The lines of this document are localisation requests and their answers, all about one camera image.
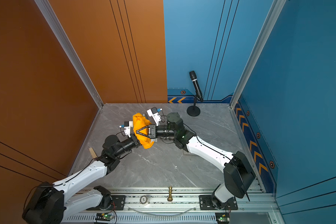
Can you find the brass chess piece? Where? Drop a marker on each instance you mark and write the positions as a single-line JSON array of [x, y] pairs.
[[170, 198]]

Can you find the black microphone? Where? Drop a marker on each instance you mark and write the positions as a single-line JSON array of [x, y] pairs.
[[193, 77]]

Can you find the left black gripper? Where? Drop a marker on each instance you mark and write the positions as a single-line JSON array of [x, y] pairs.
[[134, 138]]

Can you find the wooden stick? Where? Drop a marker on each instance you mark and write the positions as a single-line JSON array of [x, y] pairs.
[[92, 153]]

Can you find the silver tape roll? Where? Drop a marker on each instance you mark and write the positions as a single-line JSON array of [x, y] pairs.
[[144, 200]]

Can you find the right green circuit board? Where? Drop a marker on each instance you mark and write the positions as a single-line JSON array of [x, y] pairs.
[[222, 218]]

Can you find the aluminium front rail frame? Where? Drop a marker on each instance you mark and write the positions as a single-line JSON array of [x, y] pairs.
[[258, 208]]

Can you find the left green circuit board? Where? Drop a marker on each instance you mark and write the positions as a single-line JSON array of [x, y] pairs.
[[104, 217]]

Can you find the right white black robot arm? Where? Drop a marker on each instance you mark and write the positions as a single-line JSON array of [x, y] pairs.
[[237, 171]]

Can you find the green circuit board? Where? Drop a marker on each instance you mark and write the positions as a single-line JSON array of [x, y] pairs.
[[222, 218], [104, 217]]

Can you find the orange fluffy cloth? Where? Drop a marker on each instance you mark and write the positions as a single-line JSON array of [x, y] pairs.
[[140, 121]]

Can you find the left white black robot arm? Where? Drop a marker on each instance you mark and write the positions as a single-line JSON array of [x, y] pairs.
[[52, 203]]

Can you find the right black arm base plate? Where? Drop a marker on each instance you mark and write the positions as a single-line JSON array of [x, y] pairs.
[[207, 202]]

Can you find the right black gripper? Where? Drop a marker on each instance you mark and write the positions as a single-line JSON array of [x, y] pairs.
[[152, 131]]

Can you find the grey rectangular eyeglass case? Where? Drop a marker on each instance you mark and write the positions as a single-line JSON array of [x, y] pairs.
[[194, 153]]

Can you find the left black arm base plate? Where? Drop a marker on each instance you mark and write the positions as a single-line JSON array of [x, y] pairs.
[[115, 202]]

